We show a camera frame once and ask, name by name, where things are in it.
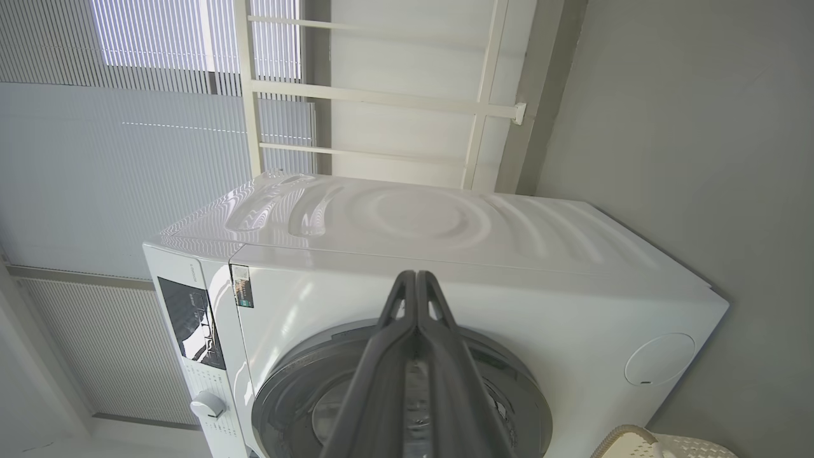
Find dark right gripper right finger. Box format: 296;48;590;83
417;270;517;458

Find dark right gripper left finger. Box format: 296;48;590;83
318;270;418;458

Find black round glass washer door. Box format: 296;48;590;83
251;318;554;458

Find white front-load washing machine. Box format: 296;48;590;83
141;170;731;458

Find white appliance control knob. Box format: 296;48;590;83
190;391;226;420

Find black glossy display panel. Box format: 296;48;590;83
157;277;226;371

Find small dark corner sticker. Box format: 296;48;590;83
230;264;255;309

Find round white filter cover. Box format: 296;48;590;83
624;333;696;387

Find cream perforated laundry basket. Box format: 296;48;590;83
591;424;738;458

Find white window blinds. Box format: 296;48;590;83
0;0;317;281

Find white ribbed wall panel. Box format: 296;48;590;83
16;277;201;427

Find white metal rack frame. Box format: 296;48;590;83
232;0;527;191

